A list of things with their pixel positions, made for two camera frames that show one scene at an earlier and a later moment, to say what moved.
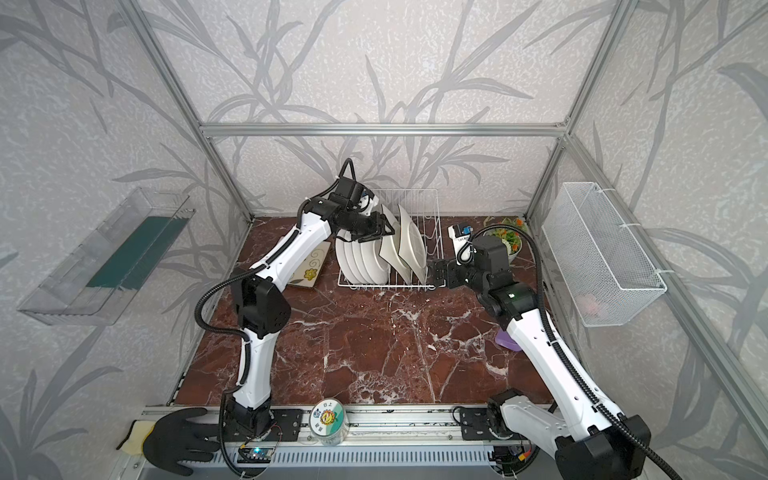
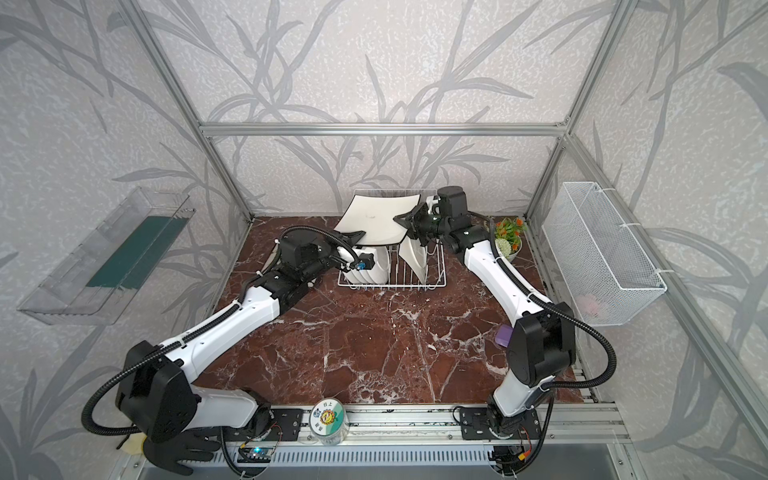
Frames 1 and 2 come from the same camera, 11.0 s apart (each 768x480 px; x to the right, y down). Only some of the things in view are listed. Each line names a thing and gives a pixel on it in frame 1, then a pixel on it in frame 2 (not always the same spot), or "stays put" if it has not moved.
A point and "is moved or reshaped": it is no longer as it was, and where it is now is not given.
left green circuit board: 254,455 stays put
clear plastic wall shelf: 93,283 stays put
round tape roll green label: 329,422 stays put
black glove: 170,440 stays put
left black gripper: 367,225 -> 346,253
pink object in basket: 588,305 stays put
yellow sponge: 134,443 stays put
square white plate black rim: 390,251 is moved or reshaped
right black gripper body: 455,273 -> 420,219
